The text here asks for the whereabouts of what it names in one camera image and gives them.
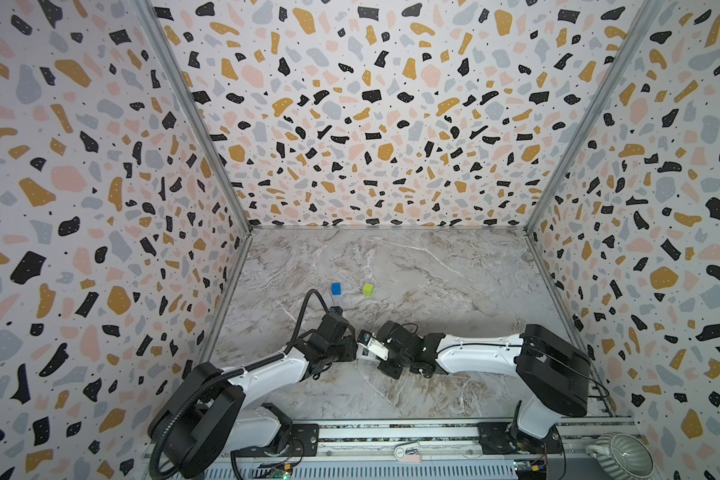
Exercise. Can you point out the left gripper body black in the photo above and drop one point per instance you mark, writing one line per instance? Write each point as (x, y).
(344, 351)

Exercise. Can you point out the white red remote control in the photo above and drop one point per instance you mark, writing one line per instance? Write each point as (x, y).
(363, 354)

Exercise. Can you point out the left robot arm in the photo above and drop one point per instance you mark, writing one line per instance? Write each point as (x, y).
(217, 410)

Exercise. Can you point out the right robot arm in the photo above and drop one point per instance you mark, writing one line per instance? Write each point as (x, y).
(556, 373)

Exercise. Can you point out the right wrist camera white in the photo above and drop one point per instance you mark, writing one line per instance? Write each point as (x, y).
(373, 345)

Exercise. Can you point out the aluminium mounting rail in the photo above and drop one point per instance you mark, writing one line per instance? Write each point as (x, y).
(421, 449)

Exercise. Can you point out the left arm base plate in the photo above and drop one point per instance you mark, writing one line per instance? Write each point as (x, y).
(298, 439)

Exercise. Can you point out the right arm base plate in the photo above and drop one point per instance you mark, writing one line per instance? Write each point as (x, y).
(504, 438)

